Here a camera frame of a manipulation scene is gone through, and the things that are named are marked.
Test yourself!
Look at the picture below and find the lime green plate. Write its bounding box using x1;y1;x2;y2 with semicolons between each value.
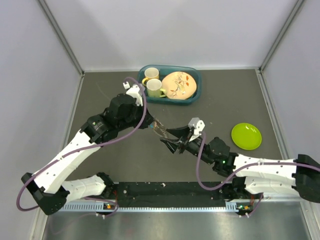
231;122;262;151

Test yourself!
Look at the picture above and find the floral peach plate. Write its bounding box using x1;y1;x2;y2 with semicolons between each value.
161;71;198;100

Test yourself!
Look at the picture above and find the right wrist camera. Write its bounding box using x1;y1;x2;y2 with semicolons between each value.
188;117;205;137

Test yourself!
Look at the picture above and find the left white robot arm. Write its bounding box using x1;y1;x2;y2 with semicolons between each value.
21;92;154;216

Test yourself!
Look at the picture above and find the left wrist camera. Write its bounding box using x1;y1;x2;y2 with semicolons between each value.
122;81;145;107

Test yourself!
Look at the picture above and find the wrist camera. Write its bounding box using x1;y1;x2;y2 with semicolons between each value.
122;81;145;107
188;117;205;137

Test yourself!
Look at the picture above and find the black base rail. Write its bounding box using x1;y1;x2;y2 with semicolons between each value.
62;181;266;213

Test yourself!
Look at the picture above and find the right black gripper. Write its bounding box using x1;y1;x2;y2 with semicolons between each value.
160;124;215;165

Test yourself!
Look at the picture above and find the rear yellow mug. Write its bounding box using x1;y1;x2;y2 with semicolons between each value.
141;67;160;86

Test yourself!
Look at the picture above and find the teal plastic tub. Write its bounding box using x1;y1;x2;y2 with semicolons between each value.
137;64;202;106

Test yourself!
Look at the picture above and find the front yellow-green mug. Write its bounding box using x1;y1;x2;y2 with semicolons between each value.
146;78;167;98

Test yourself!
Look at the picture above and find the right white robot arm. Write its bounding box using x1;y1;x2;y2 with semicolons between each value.
161;125;320;203

